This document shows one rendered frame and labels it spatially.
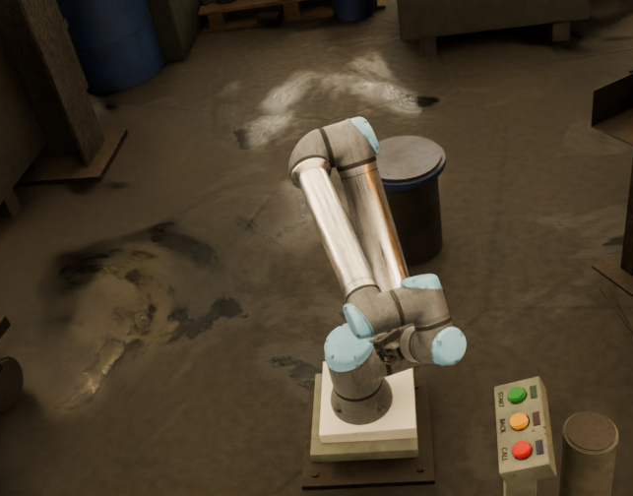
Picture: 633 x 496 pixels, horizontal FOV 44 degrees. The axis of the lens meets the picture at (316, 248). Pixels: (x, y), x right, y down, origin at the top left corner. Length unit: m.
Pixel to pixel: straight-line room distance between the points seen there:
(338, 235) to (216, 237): 1.56
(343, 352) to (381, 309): 0.43
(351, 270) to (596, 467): 0.71
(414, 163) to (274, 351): 0.86
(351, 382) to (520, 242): 1.18
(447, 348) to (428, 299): 0.12
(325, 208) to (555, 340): 1.12
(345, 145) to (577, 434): 0.95
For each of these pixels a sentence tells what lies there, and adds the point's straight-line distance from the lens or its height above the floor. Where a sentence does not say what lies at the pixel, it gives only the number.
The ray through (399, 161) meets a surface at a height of 0.43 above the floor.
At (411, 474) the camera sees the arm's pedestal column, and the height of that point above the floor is 0.02.
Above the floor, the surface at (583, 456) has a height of 0.50.
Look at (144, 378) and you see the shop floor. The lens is 2.98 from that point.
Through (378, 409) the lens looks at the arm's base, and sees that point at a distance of 2.42.
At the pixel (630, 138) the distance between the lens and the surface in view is 2.72.
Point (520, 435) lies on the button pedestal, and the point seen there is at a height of 0.60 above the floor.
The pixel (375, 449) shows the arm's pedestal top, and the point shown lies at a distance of 2.41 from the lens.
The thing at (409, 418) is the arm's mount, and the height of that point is 0.17.
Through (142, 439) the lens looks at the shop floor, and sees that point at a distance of 2.79.
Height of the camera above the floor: 2.06
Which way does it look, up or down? 39 degrees down
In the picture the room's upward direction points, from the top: 12 degrees counter-clockwise
